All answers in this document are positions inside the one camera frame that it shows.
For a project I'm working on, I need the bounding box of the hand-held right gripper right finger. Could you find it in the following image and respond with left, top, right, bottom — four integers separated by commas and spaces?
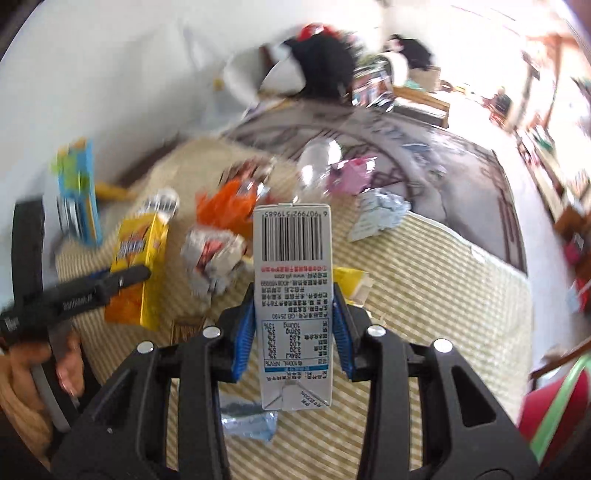
331, 281, 542, 480

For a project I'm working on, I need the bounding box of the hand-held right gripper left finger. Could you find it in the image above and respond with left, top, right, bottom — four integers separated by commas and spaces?
51, 282, 257, 480

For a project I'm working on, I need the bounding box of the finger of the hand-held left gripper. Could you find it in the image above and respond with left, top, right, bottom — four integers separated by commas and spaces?
107, 264, 153, 292

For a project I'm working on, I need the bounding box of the small yellow packet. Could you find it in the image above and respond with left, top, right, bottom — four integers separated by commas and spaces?
333, 266, 371, 306

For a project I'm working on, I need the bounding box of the white milk carton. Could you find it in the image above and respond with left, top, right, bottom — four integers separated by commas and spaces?
252, 203, 334, 411

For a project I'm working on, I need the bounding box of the white wrapper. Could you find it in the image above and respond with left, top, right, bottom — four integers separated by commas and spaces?
181, 225, 251, 306

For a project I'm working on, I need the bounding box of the orange plastic wrapper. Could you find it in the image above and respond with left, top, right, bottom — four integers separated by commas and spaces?
196, 178, 260, 232

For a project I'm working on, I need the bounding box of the red bucket with green rim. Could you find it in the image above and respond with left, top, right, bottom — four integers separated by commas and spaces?
517, 352, 591, 468

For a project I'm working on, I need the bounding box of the person's left forearm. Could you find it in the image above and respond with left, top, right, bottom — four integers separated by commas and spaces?
0, 364, 58, 469

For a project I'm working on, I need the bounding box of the person's left hand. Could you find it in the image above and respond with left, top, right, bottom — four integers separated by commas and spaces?
0, 325, 86, 408

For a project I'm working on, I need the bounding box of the brown wrapper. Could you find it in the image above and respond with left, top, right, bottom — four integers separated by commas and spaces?
170, 318, 207, 346

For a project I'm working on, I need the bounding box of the silver blue foil wrapper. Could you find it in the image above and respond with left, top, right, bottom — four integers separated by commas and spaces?
219, 391, 279, 442

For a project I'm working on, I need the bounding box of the yellow plastic stick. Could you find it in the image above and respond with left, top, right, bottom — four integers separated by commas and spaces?
94, 181, 136, 202

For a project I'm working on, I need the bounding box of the striped beige mat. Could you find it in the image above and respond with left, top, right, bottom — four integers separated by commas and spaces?
54, 137, 535, 472

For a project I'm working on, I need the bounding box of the crumpled white blue packet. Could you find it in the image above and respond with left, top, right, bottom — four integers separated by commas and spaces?
346, 187, 412, 243

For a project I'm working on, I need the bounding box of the red silver foil wrapper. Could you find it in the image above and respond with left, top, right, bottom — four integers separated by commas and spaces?
219, 158, 279, 195

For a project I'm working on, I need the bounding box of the pink wrapper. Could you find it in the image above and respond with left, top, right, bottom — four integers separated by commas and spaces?
327, 156, 380, 198

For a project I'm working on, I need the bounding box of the clear plastic bottle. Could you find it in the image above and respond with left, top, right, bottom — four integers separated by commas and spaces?
293, 137, 345, 205

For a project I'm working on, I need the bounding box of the grey patterned table cover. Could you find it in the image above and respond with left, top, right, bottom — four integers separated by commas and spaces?
221, 98, 530, 274

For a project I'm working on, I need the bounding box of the white cloth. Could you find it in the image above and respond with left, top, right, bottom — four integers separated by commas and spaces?
221, 43, 308, 103

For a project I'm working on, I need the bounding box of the pile of magazines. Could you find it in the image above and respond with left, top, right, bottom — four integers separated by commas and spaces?
352, 59, 399, 110

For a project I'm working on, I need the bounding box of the large black bag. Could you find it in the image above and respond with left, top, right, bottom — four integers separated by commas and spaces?
294, 34, 357, 101

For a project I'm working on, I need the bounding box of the white cushion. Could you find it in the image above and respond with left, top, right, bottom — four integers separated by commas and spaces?
380, 50, 410, 86

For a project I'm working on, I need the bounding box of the small black bag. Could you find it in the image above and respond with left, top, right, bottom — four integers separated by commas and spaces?
389, 34, 435, 71

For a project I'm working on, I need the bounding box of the red bag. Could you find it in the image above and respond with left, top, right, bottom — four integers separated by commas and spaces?
298, 24, 343, 43

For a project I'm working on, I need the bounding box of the wooden sofa frame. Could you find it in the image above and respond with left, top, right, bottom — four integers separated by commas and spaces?
396, 84, 452, 128

